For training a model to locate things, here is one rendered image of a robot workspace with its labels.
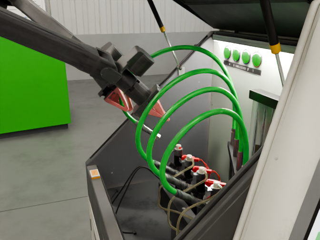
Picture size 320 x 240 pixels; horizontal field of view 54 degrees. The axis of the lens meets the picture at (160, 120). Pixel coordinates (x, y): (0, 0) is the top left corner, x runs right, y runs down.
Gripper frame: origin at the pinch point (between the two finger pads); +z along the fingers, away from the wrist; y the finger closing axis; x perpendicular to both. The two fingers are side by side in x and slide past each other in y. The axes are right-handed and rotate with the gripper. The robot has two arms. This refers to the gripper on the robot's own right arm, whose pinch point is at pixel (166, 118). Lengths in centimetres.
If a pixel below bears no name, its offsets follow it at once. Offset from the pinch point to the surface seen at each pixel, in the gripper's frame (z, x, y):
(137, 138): -5.2, -11.4, -7.2
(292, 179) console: 11.9, -41.2, 14.9
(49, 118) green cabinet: -19, 305, -163
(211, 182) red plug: 16.6, -15.8, -1.9
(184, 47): -9.7, 8.4, 18.3
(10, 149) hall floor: -29, 252, -199
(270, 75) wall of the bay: 15.1, 4.2, 30.7
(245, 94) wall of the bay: 18.7, 15.7, 22.1
